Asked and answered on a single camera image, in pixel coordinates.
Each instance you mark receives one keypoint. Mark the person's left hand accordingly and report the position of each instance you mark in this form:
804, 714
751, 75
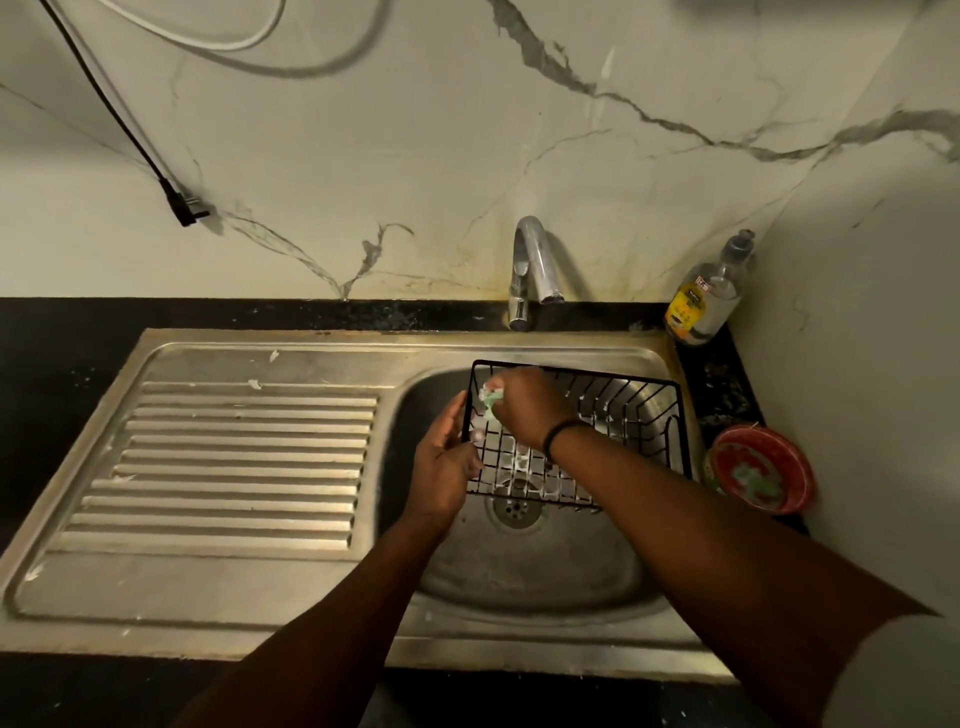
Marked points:
435, 480

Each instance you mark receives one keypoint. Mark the person's right hand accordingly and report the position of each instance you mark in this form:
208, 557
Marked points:
534, 409

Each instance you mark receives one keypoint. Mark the person's right fingers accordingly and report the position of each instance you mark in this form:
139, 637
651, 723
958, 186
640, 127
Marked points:
504, 388

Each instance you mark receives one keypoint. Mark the person's left fingers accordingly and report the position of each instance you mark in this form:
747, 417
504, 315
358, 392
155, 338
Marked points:
459, 429

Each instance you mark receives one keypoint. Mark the green scrub sponge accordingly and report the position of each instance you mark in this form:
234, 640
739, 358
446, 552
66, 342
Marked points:
490, 400

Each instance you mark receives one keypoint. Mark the person's left forearm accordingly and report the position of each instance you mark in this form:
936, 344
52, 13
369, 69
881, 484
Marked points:
337, 637

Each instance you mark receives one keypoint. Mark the person's right forearm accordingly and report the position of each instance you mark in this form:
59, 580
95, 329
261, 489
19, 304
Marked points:
697, 547

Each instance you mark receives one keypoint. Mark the black wristband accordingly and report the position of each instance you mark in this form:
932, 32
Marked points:
559, 433

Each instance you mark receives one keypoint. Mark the metal sink drain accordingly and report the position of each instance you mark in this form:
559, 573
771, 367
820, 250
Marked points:
517, 510

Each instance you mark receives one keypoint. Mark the chrome faucet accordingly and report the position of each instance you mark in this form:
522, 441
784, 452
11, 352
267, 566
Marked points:
534, 255

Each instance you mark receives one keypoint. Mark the clear dish soap bottle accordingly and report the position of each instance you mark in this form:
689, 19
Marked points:
705, 300

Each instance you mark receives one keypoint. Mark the stainless steel sink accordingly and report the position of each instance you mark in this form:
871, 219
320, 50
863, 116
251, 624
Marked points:
225, 465

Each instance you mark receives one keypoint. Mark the green scrubber pad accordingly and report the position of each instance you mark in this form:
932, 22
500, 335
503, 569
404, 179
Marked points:
756, 481

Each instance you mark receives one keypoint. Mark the red round bowl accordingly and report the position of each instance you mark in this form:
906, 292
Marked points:
780, 454

